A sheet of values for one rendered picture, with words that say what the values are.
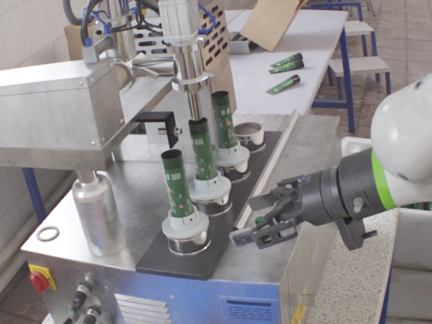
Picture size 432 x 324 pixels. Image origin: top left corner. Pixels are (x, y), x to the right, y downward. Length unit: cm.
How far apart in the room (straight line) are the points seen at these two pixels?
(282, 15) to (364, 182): 192
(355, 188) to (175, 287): 33
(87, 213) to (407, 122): 55
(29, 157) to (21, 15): 198
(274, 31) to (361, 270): 158
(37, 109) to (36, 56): 211
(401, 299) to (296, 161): 84
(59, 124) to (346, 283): 70
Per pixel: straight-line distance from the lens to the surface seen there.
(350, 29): 437
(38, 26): 306
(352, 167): 82
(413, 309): 193
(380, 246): 141
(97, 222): 99
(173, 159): 90
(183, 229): 95
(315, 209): 85
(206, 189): 103
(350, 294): 128
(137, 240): 105
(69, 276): 108
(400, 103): 67
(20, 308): 271
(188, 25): 92
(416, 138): 66
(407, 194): 81
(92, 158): 93
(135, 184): 122
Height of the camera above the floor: 159
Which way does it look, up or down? 27 degrees down
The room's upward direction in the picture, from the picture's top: 9 degrees counter-clockwise
